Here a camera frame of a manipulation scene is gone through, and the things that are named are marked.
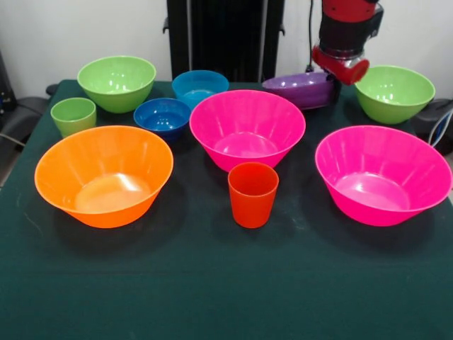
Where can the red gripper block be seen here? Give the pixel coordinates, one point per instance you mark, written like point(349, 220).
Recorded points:
point(343, 69)

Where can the purple plastic bowl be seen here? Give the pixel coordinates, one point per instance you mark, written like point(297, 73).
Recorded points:
point(297, 92)

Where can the orange plastic bowl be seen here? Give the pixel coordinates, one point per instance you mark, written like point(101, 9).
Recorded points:
point(102, 166)

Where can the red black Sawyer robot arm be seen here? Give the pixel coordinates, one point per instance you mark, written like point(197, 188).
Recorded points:
point(343, 35)

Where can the green plastic bowl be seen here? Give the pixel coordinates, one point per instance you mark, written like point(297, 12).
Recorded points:
point(117, 78)
point(393, 102)

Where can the pink plastic bowl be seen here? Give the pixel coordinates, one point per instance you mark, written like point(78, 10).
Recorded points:
point(382, 170)
point(247, 127)

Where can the black office chair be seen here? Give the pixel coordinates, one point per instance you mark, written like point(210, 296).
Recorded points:
point(424, 124)
point(24, 117)

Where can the light blue plastic bowl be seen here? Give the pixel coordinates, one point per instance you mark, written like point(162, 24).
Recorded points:
point(200, 86)

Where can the red plastic cup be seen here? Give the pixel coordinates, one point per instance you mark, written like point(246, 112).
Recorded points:
point(253, 205)

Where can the dark blue plastic bowl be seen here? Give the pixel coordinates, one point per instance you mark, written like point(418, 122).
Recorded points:
point(161, 117)

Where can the dark green tablecloth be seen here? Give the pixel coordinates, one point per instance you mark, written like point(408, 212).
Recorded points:
point(226, 283)

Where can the green plastic cup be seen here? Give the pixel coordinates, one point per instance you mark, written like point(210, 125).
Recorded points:
point(72, 122)

